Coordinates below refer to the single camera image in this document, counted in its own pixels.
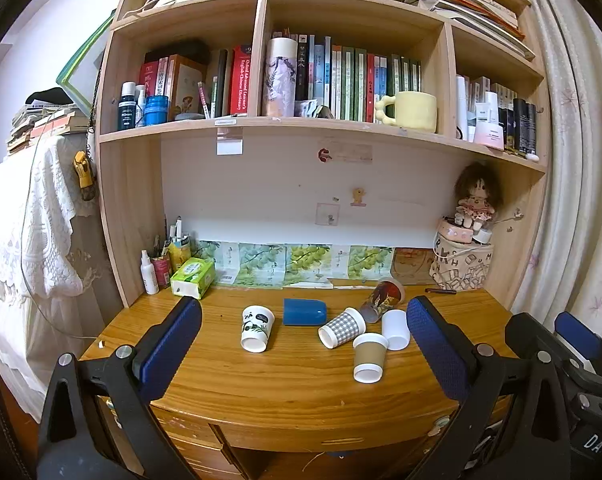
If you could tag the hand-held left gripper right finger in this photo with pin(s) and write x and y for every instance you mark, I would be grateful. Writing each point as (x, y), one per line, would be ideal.
(438, 355)

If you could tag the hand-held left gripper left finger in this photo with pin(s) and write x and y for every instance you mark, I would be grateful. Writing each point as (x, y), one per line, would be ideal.
(173, 342)

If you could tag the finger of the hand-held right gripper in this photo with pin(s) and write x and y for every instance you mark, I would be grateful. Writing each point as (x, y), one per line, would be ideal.
(578, 335)
(526, 332)

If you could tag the plain white cup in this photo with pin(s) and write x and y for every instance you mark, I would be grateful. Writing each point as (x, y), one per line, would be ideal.
(395, 330)

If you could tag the brown sleeve paper cup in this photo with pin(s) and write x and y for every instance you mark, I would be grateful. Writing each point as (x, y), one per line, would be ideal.
(370, 357)

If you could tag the red picture print cup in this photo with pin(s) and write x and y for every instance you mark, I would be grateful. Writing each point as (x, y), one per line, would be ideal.
(381, 300)

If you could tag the white panda print cup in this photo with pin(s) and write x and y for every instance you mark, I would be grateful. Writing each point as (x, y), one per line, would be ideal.
(257, 327)

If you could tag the grey checkered paper cup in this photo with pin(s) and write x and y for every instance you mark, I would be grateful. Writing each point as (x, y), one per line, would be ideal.
(343, 327)

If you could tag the blue cup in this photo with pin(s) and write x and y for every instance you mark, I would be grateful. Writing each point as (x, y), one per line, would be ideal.
(306, 312)

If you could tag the dark red pen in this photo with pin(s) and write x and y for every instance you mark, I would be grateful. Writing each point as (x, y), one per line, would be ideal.
(441, 290)

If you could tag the green tissue box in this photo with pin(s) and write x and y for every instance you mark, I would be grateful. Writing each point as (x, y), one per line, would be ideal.
(193, 277)

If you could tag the white spray bottle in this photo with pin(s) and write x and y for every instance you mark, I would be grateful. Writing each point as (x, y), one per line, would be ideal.
(149, 274)

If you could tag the red pen holder can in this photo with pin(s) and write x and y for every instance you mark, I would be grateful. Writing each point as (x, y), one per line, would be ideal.
(161, 267)

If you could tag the letter print fabric basket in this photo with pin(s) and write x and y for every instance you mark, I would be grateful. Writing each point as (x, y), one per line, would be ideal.
(461, 267)

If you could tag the brown printed card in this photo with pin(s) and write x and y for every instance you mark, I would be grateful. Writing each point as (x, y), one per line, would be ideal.
(412, 266)

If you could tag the wooden desk drawer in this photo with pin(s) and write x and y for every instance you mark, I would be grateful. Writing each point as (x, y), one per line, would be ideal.
(196, 442)

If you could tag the white charger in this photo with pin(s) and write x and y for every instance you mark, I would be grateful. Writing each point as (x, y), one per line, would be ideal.
(482, 237)

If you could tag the white marker pen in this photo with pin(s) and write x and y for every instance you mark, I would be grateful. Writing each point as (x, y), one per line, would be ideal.
(177, 229)

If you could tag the pink music box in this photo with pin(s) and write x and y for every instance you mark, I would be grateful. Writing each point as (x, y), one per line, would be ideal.
(453, 232)

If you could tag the wooden bookshelf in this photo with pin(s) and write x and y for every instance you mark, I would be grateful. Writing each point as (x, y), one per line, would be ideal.
(126, 220)

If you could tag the brown haired doll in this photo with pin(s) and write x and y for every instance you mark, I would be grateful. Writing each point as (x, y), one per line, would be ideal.
(476, 195)

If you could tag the row of leaf print cards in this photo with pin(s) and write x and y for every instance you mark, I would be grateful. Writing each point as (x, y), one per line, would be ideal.
(306, 262)

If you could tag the floral white curtain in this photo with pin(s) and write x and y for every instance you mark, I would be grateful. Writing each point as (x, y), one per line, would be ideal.
(576, 160)

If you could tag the yellow duck sticker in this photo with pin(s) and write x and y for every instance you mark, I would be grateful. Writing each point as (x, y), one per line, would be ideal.
(358, 196)

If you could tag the white lace cloth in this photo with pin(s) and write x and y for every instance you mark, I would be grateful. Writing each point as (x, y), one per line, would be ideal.
(31, 220)

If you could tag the white paper tag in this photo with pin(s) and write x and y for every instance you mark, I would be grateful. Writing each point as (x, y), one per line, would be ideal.
(229, 141)

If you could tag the row of cosmetic bottles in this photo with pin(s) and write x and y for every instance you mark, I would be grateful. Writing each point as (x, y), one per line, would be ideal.
(496, 117)

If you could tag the red sticker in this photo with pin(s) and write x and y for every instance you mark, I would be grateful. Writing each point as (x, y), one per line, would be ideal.
(324, 155)

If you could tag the blue jar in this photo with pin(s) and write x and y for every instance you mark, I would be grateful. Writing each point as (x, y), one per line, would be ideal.
(156, 110)

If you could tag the small white bottle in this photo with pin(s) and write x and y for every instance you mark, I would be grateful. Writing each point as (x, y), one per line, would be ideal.
(140, 107)

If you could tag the dark bottle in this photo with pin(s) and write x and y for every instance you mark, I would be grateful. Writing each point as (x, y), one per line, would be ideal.
(127, 107)

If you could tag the thin white books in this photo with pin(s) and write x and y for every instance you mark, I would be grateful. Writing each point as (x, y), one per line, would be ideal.
(208, 96)

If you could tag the stack of old books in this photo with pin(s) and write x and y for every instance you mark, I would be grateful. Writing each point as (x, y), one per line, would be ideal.
(46, 122)

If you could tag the brown picture box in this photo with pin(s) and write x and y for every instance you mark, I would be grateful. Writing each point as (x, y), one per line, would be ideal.
(185, 87)

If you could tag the black book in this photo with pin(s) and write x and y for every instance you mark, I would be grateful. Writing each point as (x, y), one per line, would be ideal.
(222, 82)

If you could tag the red book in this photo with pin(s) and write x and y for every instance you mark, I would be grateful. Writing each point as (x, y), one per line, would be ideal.
(148, 75)

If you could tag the red dictionary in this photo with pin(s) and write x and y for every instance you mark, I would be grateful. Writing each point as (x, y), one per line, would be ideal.
(241, 80)

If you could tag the black cloth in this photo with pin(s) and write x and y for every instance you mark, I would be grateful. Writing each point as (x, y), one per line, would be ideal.
(48, 96)

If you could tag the floral print tube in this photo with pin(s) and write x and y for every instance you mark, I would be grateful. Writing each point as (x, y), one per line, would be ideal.
(279, 77)

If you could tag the row of books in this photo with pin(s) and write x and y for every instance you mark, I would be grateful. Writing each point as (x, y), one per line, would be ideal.
(351, 82)

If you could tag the green framed board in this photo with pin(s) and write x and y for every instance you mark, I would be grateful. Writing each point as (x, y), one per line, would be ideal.
(83, 67)

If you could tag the stack of papers and folders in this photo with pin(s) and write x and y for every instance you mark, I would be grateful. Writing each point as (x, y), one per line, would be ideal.
(466, 5)

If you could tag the clear wall hook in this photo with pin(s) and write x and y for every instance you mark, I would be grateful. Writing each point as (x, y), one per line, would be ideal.
(327, 215)

